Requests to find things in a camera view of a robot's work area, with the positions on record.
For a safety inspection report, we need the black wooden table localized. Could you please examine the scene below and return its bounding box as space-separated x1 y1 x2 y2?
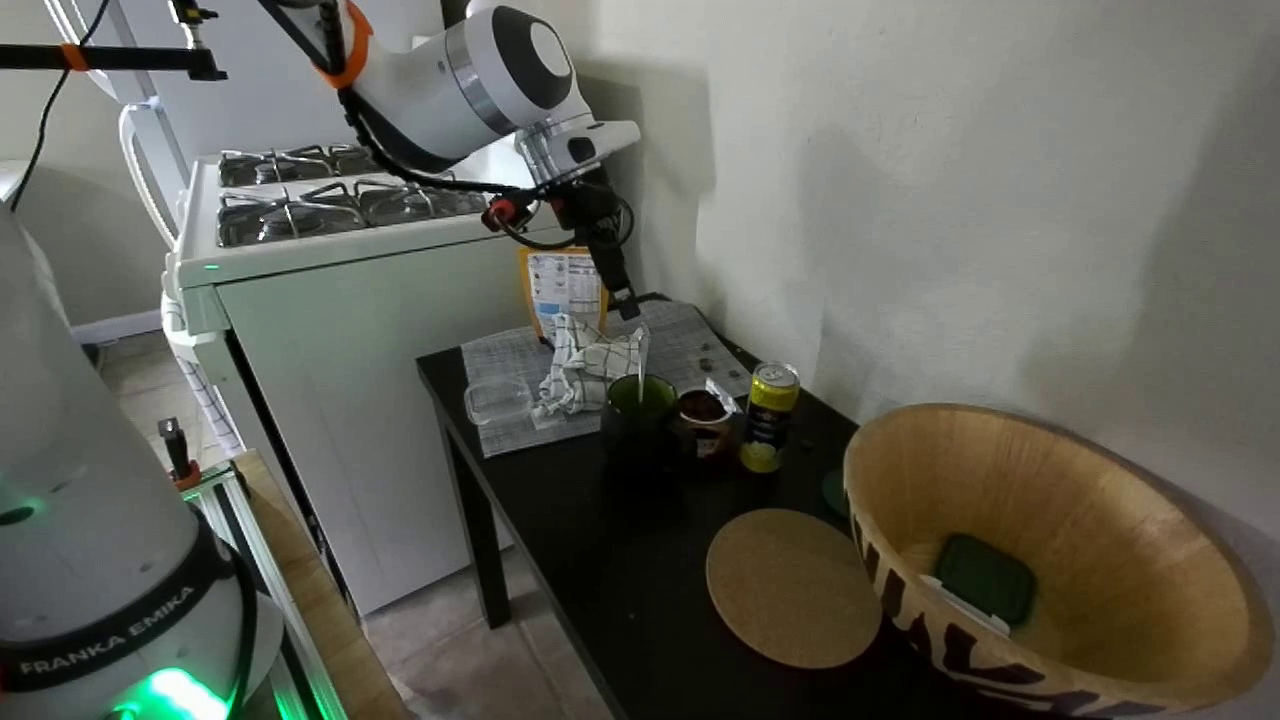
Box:
412 292 1014 720

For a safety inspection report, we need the dark green cup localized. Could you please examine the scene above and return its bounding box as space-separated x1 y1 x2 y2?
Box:
595 371 678 481

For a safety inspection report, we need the yellow green can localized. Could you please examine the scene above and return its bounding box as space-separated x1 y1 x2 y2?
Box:
734 358 804 481

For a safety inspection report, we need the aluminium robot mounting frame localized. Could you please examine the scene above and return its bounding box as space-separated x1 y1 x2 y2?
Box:
175 464 351 720

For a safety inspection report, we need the red black clamp handle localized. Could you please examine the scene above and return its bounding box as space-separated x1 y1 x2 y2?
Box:
154 414 204 492

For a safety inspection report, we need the orange printed card box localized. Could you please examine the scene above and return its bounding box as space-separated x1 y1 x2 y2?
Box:
514 239 617 343

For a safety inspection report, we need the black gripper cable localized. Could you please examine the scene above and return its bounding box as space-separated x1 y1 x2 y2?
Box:
263 0 595 255

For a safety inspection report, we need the black camera boom stand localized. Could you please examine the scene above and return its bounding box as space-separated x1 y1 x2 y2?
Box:
0 0 230 84

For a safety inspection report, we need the wooden workbench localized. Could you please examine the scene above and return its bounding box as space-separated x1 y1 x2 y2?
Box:
230 453 415 720

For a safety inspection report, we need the wooden zebra pattern bowl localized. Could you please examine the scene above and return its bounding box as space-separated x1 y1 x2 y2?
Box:
841 399 1276 715

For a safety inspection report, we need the silver metal spoon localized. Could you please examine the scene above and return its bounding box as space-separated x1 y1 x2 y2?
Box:
629 315 657 407

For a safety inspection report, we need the white hose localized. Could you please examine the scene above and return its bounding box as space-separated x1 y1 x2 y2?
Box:
34 0 183 251

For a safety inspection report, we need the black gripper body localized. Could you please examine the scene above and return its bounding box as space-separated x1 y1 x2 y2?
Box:
514 115 642 263

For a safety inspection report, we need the white gas stove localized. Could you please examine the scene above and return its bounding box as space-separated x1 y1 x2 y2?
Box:
154 134 577 619

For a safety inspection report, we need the round cork coaster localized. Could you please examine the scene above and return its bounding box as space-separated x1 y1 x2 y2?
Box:
698 503 886 671

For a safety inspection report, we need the small clear plastic container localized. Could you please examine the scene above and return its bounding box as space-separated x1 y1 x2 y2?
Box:
465 377 537 430

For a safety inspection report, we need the dark green sponge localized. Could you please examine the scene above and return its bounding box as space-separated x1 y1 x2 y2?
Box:
930 531 1039 630

